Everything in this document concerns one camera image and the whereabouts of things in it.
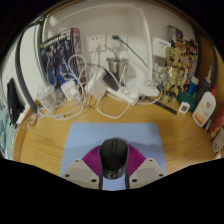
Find white power strip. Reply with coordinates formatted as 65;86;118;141
107;87;140;107

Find white lotion bottle orange label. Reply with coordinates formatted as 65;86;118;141
192;90;217;128

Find dark bottle with white nozzle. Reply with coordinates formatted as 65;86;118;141
195;64;214;102

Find black power adapter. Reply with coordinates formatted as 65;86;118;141
102;72;120;92

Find teal quilt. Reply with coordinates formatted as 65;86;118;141
0;106;16;158

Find white cable bundle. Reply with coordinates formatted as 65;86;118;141
36;54;134;121

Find white charger block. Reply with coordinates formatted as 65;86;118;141
60;79;81;101

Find red cylindrical snack can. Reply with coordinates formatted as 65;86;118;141
209;106;224;140

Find black computer mouse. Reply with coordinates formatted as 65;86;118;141
99;137;130;180

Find small white desk clock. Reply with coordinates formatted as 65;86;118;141
178;101;191;115

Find clear plastic lidded container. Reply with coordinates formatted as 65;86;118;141
35;83;58;109

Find dark blue robot model box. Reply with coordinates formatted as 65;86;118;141
39;27;87;88

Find white wall-mounted box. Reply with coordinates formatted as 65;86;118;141
151;37;172;58

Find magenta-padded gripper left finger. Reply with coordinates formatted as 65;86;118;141
62;145;105;190

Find dark green round container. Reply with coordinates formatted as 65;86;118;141
176;91;198;113

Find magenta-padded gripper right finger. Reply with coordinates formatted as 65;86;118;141
123;143;167;190

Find colourful figure box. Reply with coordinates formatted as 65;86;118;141
166;25;199;91

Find light blue mouse pad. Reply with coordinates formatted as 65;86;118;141
59;121;168;192

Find golden robot figure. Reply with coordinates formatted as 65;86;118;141
156;46;188;108

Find white mug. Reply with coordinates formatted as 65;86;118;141
211;128;224;154

